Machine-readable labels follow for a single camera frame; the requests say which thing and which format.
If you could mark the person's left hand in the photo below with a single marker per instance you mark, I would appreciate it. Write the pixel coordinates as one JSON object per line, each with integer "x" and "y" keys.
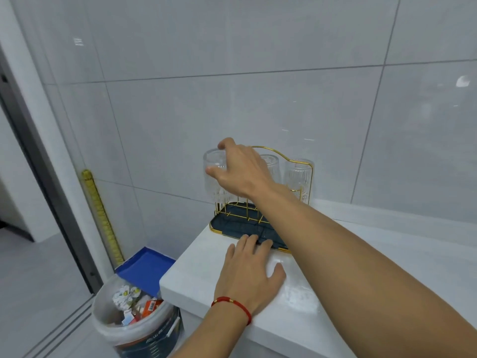
{"x": 246, "y": 275}

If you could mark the person's right hand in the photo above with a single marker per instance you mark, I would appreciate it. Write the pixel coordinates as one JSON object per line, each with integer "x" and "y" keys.
{"x": 246, "y": 171}

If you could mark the clear embossed glass cup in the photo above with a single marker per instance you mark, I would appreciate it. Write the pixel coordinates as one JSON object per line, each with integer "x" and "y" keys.
{"x": 298, "y": 178}
{"x": 214, "y": 158}
{"x": 270, "y": 167}

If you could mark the person's right forearm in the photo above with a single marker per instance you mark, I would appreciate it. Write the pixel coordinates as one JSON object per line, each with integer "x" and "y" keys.
{"x": 354, "y": 275}

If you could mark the grey cabinet door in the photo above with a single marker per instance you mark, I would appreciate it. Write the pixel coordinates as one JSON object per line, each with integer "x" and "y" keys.
{"x": 188, "y": 328}

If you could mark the blue dustpan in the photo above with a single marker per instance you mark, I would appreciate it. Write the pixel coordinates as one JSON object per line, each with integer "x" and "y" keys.
{"x": 145, "y": 270}

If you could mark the pile of trash packets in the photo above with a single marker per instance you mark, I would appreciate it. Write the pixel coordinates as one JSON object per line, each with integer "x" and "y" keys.
{"x": 125, "y": 298}

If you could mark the white lined trash bucket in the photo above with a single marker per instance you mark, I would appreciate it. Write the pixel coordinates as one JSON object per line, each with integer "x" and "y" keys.
{"x": 111, "y": 331}

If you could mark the yellow corrugated pipe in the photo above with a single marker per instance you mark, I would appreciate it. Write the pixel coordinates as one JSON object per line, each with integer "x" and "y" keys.
{"x": 100, "y": 216}

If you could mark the sliding door floor track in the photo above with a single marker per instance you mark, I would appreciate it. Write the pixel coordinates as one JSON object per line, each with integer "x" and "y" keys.
{"x": 59, "y": 328}

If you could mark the dark door frame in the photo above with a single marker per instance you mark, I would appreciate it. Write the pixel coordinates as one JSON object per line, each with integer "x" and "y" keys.
{"x": 44, "y": 175}

